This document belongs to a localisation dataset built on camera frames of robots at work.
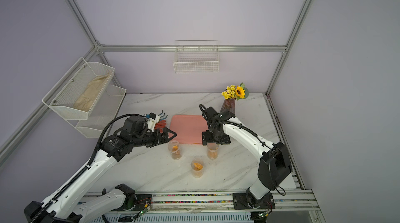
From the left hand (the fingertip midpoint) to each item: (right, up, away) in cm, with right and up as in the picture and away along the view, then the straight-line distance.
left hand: (169, 139), depth 72 cm
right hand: (+19, -5, +8) cm, 21 cm away
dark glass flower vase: (+32, +17, +24) cm, 43 cm away
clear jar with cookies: (+21, -8, +14) cm, 27 cm away
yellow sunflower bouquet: (+35, +24, +15) cm, 45 cm away
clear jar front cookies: (+13, -16, +6) cm, 21 cm away
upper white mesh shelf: (-46, +21, +2) cm, 51 cm away
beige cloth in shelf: (-43, +19, +4) cm, 47 cm away
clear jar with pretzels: (+1, -9, +11) cm, 14 cm away
